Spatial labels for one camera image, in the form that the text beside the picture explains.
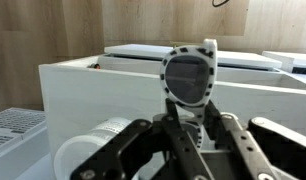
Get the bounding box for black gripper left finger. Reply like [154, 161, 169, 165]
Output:
[70, 98, 215, 180]

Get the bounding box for white black-spotted sunglasses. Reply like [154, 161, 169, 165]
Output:
[159, 38, 218, 150]

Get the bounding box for thin black cable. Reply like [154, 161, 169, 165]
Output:
[211, 0, 231, 8]

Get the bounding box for white slatted tray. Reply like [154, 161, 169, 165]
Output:
[0, 107, 48, 180]

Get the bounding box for clear plastic lidded container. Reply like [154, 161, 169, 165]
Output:
[53, 116, 141, 180]

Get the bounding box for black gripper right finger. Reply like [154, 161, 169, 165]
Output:
[204, 99, 306, 180]

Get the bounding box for white TV stand cabinet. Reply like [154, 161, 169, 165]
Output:
[37, 43, 306, 180]

